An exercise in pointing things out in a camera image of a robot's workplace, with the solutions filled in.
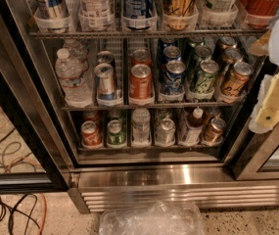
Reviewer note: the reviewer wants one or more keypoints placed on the stainless steel fridge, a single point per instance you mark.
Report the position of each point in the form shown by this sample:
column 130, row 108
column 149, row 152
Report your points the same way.
column 104, row 177

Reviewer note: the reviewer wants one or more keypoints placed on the red cola can top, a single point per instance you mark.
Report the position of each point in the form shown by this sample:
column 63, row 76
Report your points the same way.
column 260, row 13

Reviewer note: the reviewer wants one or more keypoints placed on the left sliding glass door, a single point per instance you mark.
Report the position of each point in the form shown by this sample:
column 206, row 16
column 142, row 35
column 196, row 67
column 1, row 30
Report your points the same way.
column 26, row 147

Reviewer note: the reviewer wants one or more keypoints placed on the red can bottom rear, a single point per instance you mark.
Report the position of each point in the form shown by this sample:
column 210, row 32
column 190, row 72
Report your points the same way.
column 91, row 115

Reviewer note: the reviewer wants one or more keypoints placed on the sliding glass door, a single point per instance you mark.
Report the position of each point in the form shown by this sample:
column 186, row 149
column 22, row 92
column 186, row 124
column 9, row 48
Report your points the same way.
column 260, row 159
column 26, row 147

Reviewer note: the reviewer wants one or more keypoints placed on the red can bottom front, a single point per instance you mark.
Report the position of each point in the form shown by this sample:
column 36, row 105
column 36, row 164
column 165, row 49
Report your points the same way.
column 90, row 133

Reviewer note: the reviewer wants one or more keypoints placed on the tall blue silver can top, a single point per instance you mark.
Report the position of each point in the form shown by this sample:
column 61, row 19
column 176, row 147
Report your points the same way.
column 51, row 16

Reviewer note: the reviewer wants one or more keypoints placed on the copper can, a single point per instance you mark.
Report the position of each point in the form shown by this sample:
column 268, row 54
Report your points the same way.
column 214, row 130
column 212, row 112

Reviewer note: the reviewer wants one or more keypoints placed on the silver blue can front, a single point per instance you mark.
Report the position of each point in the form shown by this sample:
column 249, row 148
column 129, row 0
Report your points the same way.
column 106, row 81

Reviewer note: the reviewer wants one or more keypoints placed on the silver can bottom front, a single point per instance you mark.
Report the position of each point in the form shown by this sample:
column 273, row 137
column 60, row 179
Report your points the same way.
column 166, row 131

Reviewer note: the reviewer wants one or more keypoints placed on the blue can middle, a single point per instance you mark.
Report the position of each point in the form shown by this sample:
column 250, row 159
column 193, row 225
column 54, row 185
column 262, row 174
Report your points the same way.
column 171, row 53

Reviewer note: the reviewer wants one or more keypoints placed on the orange soda can front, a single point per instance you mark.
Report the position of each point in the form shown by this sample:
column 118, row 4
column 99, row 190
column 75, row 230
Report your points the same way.
column 140, row 82

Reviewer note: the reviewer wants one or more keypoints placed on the rear water bottle middle shelf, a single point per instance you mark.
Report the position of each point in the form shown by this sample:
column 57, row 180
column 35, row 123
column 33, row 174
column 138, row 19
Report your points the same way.
column 77, row 50

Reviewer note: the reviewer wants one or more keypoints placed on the brown juice bottle white cap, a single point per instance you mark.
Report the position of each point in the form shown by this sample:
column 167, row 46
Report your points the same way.
column 191, row 128

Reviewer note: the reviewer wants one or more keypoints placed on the white label bottle top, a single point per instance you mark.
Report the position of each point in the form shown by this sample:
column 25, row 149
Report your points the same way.
column 99, row 13

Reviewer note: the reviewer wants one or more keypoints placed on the copper can bottom front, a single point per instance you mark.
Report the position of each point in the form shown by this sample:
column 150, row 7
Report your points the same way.
column 214, row 130

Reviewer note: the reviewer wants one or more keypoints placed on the orange soda can rear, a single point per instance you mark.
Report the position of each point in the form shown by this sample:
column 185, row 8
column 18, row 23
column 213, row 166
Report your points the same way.
column 141, row 56

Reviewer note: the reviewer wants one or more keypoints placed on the green can bottom rear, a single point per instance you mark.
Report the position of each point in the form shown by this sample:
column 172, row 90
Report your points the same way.
column 116, row 115

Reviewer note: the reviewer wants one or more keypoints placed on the silver can bottom rear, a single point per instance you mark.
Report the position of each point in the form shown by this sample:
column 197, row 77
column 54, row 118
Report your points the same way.
column 163, row 113

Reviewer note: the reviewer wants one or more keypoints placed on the silver blue can rear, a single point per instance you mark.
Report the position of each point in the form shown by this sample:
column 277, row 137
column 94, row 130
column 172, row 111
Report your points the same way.
column 105, row 57

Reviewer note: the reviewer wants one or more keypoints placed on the orange soda can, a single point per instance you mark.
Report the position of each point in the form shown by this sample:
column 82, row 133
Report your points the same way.
column 140, row 82
column 141, row 56

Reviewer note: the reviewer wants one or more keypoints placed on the tall gold can top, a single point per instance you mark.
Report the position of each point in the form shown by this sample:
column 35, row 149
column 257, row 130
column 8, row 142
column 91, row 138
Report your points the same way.
column 178, row 12

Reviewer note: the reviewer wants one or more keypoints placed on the blue white can top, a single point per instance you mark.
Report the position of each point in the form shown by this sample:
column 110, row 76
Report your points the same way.
column 137, row 13

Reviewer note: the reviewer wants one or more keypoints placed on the green can bottom front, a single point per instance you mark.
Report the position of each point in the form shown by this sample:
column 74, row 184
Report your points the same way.
column 115, row 133

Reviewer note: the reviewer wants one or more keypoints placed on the copper can bottom rear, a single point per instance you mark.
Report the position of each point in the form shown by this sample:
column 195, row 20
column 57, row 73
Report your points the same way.
column 212, row 112

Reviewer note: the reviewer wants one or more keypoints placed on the front water bottle middle shelf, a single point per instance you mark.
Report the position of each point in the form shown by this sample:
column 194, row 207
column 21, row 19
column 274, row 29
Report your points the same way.
column 69, row 71

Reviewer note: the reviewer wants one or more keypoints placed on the green can middle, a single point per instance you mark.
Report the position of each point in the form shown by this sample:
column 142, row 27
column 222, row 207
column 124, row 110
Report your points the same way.
column 200, row 53

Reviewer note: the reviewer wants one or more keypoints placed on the gold can middle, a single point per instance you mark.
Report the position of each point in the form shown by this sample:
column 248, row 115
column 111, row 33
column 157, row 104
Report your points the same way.
column 229, row 57

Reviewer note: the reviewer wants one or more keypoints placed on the gold can front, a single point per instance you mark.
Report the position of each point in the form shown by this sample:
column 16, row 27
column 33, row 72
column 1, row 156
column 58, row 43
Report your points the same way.
column 236, row 79

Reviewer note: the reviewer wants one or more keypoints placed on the gold can rear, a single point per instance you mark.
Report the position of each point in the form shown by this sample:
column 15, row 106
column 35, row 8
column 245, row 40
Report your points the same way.
column 225, row 42

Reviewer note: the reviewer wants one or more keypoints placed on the clear water bottle bottom shelf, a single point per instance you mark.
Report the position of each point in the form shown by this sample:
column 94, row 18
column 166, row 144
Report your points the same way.
column 141, row 127

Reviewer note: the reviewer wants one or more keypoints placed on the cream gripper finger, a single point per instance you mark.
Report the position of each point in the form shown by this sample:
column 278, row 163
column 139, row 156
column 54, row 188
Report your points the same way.
column 265, row 114
column 260, row 47

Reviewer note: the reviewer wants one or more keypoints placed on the right sliding glass door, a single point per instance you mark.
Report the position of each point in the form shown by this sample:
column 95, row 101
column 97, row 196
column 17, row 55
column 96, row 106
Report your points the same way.
column 260, row 159

